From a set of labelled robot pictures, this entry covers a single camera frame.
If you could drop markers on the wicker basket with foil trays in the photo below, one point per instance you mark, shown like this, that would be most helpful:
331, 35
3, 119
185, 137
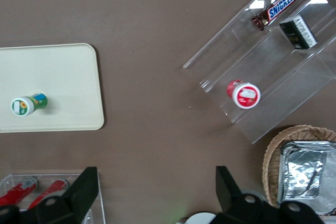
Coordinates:
271, 161

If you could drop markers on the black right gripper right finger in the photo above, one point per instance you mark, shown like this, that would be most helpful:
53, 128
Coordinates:
228, 192

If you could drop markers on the Snickers bar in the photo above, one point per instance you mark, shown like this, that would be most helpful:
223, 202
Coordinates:
282, 5

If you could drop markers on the silver foil tray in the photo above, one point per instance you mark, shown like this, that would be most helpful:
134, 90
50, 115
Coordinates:
304, 171

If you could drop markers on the clear acrylic bottle rack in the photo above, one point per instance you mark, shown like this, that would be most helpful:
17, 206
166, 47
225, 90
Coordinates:
101, 203

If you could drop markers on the small black box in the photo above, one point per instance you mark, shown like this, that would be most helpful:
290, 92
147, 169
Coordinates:
294, 32

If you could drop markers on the green gum bottle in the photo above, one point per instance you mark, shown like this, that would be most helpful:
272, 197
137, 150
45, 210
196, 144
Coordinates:
23, 106

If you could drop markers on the red cola bottle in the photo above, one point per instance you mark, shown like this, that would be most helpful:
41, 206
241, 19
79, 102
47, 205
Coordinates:
47, 193
15, 192

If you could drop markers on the clear acrylic tiered shelf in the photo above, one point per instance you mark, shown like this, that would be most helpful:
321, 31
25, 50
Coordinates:
275, 77

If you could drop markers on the red gum bottle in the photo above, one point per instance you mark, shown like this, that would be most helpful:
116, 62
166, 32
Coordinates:
246, 95

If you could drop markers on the cream plastic tray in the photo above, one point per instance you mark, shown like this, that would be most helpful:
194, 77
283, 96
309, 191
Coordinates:
57, 77

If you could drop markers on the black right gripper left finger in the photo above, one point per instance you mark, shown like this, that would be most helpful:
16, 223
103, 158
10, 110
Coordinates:
78, 195

